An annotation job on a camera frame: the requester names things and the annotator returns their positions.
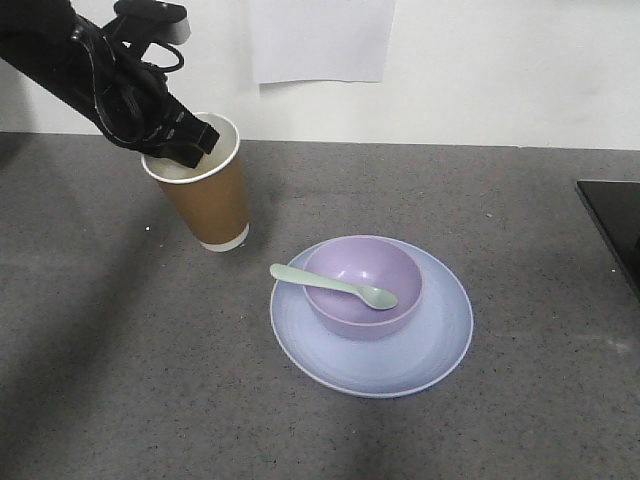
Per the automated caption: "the light blue plate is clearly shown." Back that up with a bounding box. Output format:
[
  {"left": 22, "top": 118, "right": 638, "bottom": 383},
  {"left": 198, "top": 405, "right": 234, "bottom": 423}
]
[{"left": 270, "top": 239, "right": 474, "bottom": 398}]

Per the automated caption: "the white paper sheet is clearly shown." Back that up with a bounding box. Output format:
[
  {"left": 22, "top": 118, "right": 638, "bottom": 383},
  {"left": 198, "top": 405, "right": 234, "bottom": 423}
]
[{"left": 248, "top": 0, "right": 395, "bottom": 84}]

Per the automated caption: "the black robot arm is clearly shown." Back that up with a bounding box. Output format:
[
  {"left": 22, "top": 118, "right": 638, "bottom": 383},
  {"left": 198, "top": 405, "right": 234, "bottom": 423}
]
[{"left": 1, "top": 1, "right": 220, "bottom": 168}]

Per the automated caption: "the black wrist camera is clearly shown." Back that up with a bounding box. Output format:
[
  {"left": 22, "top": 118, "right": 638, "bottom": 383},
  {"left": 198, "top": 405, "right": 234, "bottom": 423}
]
[{"left": 113, "top": 0, "right": 191, "bottom": 45}]

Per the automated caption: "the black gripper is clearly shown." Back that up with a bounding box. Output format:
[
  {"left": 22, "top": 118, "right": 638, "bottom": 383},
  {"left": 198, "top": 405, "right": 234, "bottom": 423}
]
[{"left": 74, "top": 29, "right": 220, "bottom": 169}]

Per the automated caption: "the brown paper cup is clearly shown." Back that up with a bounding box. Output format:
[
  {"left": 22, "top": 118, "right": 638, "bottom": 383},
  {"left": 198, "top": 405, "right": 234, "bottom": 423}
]
[{"left": 141, "top": 112, "right": 250, "bottom": 252}]

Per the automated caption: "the purple plastic bowl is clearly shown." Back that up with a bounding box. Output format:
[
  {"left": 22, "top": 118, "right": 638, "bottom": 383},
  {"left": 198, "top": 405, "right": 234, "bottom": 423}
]
[{"left": 304, "top": 235, "right": 424, "bottom": 340}]

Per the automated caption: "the black induction cooktop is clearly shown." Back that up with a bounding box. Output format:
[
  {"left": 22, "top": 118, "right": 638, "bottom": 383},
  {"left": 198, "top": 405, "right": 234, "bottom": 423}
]
[{"left": 576, "top": 180, "right": 639, "bottom": 296}]

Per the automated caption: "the mint green plastic spoon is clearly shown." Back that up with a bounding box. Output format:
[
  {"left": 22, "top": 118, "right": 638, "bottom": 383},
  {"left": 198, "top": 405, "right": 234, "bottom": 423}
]
[{"left": 269, "top": 263, "right": 399, "bottom": 310}]

